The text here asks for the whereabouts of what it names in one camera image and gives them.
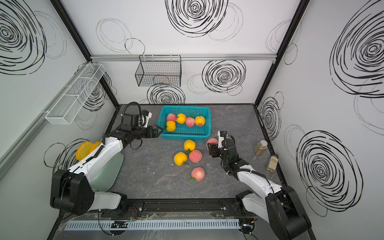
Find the pink peach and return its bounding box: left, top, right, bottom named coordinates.
left=167, top=113, right=177, bottom=123
left=186, top=117, right=196, bottom=128
left=206, top=138, right=218, bottom=149
left=189, top=167, right=205, bottom=182
left=189, top=150, right=203, bottom=163

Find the yellow peach top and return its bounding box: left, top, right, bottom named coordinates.
left=184, top=140, right=196, bottom=155

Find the pink peach bottom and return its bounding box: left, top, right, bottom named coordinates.
left=189, top=167, right=205, bottom=182

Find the yellow red peach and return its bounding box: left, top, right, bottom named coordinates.
left=195, top=116, right=206, bottom=127

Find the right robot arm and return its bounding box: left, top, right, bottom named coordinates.
left=207, top=131, right=312, bottom=240

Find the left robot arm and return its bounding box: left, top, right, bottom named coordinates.
left=50, top=111, right=163, bottom=216

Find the teal plastic basket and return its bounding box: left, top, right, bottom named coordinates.
left=157, top=106, right=212, bottom=141

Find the brown spice jar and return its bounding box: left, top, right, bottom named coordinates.
left=254, top=140, right=268, bottom=156

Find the right yellow toast slice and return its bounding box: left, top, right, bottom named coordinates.
left=91, top=142, right=102, bottom=152

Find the yellow toast slice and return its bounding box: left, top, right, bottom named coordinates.
left=76, top=141, right=94, bottom=162
left=91, top=142, right=102, bottom=152

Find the beige spice jar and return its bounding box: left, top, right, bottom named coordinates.
left=266, top=155, right=279, bottom=173

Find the left yellow toast slice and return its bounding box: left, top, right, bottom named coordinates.
left=76, top=141, right=94, bottom=162

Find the mint green toaster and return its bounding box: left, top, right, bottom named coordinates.
left=91, top=153, right=124, bottom=192

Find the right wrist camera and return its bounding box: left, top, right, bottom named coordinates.
left=218, top=131, right=228, bottom=149

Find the black wire wall basket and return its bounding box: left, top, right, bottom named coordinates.
left=135, top=55, right=182, bottom=87

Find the white mesh wall shelf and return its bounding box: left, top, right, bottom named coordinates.
left=45, top=63, right=106, bottom=125

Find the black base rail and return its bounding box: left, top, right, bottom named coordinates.
left=90, top=198, right=268, bottom=219

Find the white slotted cable duct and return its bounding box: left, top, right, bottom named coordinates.
left=64, top=219, right=241, bottom=232

